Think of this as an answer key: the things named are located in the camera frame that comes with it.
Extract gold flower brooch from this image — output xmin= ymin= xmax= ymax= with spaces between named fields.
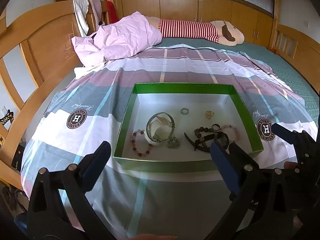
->
xmin=204 ymin=111 xmax=215 ymax=120

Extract white towel on headboard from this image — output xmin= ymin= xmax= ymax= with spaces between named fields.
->
xmin=72 ymin=0 xmax=102 ymax=37

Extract wooden wardrobe cabinets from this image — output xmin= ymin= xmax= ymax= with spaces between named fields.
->
xmin=112 ymin=0 xmax=273 ymax=47

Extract pink crumpled quilt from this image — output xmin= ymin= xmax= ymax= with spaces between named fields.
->
xmin=72 ymin=11 xmax=162 ymax=68

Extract red bead bracelet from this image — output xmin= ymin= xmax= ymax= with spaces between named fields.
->
xmin=130 ymin=129 xmax=154 ymax=158

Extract striped plush toy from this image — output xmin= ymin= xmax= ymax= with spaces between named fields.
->
xmin=147 ymin=17 xmax=245 ymax=47

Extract wooden bed footboard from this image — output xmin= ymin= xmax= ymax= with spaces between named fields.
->
xmin=269 ymin=23 xmax=319 ymax=92

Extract green cardboard box tray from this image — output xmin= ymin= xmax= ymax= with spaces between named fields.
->
xmin=113 ymin=83 xmax=264 ymax=173

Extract dark brown bead bracelet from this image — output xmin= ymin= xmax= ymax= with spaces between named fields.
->
xmin=194 ymin=126 xmax=217 ymax=140

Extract silver bangle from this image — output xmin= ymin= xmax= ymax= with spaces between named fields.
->
xmin=145 ymin=112 xmax=175 ymax=144

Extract wooden bed headboard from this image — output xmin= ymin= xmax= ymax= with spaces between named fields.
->
xmin=0 ymin=0 xmax=106 ymax=190

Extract black wrist watch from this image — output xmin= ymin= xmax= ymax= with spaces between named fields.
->
xmin=184 ymin=124 xmax=230 ymax=153

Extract pink bead bracelet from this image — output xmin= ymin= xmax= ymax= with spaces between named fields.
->
xmin=220 ymin=124 xmax=240 ymax=143

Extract white shell bracelet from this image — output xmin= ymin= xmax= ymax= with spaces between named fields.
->
xmin=145 ymin=113 xmax=176 ymax=147

